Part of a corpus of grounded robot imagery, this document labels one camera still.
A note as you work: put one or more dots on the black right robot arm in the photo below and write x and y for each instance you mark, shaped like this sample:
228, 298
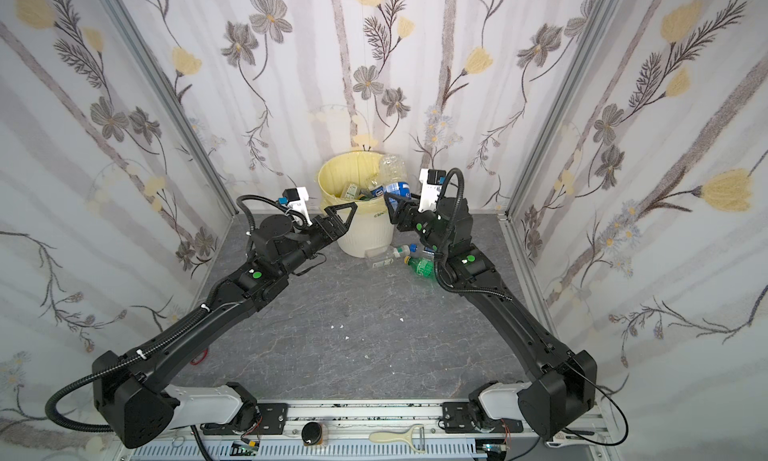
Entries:
562, 383

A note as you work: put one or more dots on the beige vegetable peeler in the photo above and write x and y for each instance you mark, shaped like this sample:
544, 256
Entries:
414, 438

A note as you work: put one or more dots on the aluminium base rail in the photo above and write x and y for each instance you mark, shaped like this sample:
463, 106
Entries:
277, 435

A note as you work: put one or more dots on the yellow bin liner bag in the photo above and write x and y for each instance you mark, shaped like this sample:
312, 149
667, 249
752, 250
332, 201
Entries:
360, 167

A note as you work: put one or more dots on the clear bottle blue label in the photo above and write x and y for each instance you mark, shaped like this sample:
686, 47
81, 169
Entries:
393, 176

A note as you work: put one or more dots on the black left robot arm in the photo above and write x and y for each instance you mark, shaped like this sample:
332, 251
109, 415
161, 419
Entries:
131, 391

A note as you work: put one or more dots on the green soda bottle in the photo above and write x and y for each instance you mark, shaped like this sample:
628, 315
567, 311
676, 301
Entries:
421, 266

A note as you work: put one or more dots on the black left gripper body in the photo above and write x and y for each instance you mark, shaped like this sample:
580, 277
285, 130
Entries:
324, 223

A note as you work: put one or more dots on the red handled scissors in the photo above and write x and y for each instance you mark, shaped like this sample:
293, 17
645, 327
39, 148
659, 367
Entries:
196, 361

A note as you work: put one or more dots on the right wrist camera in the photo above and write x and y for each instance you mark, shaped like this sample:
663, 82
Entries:
431, 185

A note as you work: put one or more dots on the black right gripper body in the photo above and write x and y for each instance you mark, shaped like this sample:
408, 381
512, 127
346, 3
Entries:
405, 214

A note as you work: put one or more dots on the black round knob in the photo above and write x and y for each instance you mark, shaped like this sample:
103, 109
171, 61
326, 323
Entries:
313, 433

